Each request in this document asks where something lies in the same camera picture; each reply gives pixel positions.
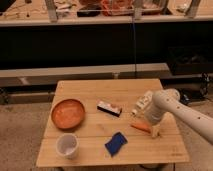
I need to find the orange pepper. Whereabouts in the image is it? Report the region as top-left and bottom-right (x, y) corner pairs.
(131, 123), (151, 133)

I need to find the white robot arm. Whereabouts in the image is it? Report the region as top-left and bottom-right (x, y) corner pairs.
(144, 89), (213, 145)

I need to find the white ceramic cup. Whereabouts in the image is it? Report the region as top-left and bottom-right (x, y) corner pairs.
(56, 133), (79, 159)

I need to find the white tube bottle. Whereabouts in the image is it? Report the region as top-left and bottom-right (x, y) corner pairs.
(132, 91), (153, 117)

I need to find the blue cloth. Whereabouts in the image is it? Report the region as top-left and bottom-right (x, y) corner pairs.
(105, 132), (128, 156)

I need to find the black and white eraser block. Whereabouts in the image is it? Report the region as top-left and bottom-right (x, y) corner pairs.
(97, 101), (122, 117)

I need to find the wooden table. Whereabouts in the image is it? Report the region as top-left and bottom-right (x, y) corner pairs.
(36, 79), (189, 167)

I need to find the black bin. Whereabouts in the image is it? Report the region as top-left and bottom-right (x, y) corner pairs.
(166, 45), (213, 75)

